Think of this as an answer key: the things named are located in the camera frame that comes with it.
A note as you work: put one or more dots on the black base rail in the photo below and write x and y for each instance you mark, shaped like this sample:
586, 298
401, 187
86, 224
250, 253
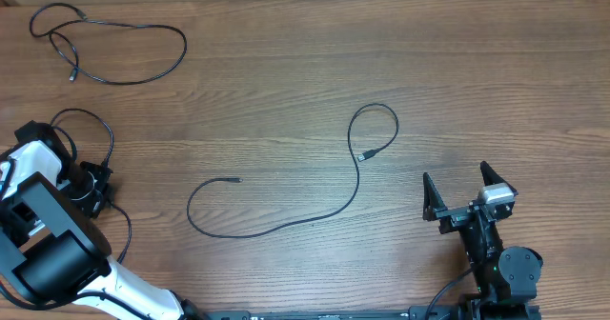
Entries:
413, 313

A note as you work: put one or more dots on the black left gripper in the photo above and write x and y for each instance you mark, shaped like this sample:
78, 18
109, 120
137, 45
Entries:
101, 172

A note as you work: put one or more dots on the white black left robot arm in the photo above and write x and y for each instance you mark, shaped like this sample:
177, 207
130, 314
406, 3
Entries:
52, 254

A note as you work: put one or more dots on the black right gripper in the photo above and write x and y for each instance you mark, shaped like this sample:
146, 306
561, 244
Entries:
455, 217

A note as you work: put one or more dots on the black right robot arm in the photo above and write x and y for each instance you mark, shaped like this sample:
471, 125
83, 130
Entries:
506, 278

